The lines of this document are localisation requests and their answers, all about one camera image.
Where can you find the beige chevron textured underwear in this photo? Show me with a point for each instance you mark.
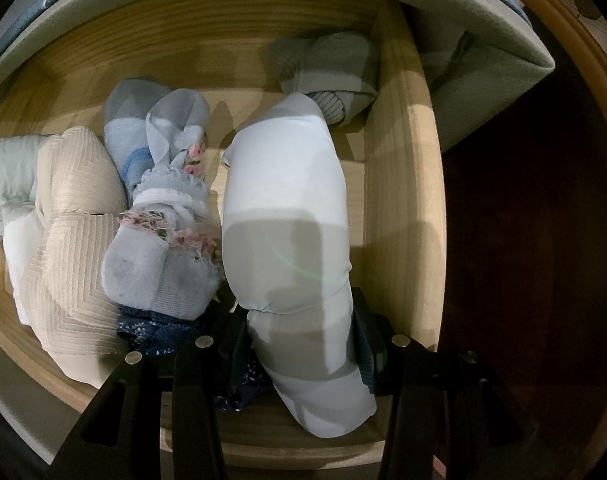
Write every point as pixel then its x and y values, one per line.
pixel 73 260

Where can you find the pale blue underwear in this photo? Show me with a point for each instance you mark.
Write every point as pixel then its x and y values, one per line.
pixel 283 185

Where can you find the orange wooden frame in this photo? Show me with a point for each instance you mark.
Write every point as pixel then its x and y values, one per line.
pixel 548 25

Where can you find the pale green folded cloth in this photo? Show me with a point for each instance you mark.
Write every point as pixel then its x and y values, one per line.
pixel 13 170

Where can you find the blue striped sock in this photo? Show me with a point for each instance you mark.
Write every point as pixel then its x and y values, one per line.
pixel 123 150

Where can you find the light blue floral sock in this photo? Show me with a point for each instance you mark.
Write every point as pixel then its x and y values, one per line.
pixel 153 270

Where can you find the wooden drawer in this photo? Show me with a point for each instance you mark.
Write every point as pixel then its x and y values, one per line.
pixel 398 160

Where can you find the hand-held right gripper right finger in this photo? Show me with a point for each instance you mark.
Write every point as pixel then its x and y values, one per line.
pixel 371 355

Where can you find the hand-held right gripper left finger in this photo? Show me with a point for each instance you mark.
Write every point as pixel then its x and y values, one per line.
pixel 231 347

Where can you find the navy dotted underwear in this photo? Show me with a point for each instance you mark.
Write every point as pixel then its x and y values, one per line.
pixel 153 330

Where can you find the grey ribbed sock roll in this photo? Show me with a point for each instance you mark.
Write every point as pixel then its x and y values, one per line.
pixel 323 60

